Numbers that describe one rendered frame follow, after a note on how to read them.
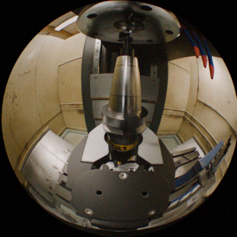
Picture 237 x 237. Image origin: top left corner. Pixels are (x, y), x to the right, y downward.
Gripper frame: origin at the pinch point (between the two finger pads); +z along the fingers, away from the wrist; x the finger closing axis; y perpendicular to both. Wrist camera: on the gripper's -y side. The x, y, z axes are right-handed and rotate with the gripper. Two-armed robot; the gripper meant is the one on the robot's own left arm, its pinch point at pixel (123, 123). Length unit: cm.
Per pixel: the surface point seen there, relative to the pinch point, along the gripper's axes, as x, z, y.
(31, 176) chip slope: -86, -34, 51
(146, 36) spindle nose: 3.3, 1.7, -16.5
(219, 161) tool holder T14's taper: 27.2, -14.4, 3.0
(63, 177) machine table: -34, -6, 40
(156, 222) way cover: 27, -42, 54
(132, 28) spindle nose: 0.8, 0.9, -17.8
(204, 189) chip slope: 85, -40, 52
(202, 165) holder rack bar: 22.3, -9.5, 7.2
